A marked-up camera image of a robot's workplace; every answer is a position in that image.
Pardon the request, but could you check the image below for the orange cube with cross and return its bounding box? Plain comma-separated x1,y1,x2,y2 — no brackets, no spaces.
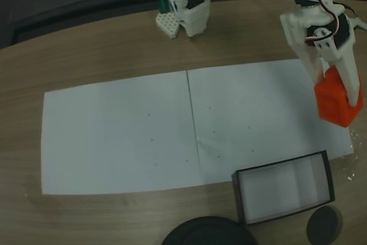
314,66,364,127

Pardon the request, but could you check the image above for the brown box white inside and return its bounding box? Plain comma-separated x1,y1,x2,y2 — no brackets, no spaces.
231,150,336,225

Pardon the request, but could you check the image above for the white paper sheet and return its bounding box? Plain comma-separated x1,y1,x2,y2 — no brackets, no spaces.
186,59,354,184
41,69,201,196

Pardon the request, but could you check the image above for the small black round object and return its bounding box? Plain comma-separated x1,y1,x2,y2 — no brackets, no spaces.
306,205,343,244

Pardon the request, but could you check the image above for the large black round object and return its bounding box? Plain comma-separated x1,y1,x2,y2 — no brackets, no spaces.
161,216,256,245

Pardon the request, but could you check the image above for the red white servo cable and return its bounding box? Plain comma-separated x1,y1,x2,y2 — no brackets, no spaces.
304,0,349,42

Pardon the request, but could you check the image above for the white perforated base plate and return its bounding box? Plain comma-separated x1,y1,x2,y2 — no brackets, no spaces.
155,11,181,40

